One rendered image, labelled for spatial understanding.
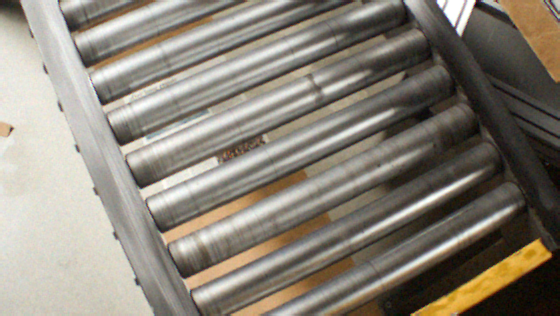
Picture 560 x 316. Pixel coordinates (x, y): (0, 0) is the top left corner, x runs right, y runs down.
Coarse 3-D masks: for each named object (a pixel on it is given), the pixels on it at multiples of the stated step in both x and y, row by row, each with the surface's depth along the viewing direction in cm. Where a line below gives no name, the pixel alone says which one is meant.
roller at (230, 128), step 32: (416, 32) 99; (352, 64) 97; (384, 64) 97; (416, 64) 100; (256, 96) 95; (288, 96) 94; (320, 96) 95; (192, 128) 92; (224, 128) 92; (256, 128) 93; (128, 160) 90; (160, 160) 90; (192, 160) 92
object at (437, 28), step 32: (416, 0) 101; (448, 32) 99; (448, 64) 97; (480, 96) 96; (480, 128) 95; (512, 128) 94; (512, 160) 92; (480, 192) 102; (544, 192) 91; (512, 224) 97; (544, 224) 89
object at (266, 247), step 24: (264, 192) 173; (216, 216) 170; (168, 240) 167; (288, 240) 169; (240, 264) 166; (336, 264) 167; (192, 288) 163; (288, 288) 164; (312, 288) 164; (240, 312) 162; (360, 312) 163
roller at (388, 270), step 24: (504, 192) 91; (456, 216) 90; (480, 216) 89; (504, 216) 90; (408, 240) 89; (432, 240) 88; (456, 240) 88; (360, 264) 88; (384, 264) 86; (408, 264) 86; (432, 264) 88; (336, 288) 85; (360, 288) 85; (384, 288) 86; (264, 312) 85; (288, 312) 84; (312, 312) 84; (336, 312) 84
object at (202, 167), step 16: (208, 64) 184; (176, 80) 183; (128, 96) 180; (240, 96) 182; (208, 112) 180; (176, 128) 178; (144, 144) 176; (256, 144) 177; (208, 160) 175; (224, 160) 175; (176, 176) 173; (192, 176) 173
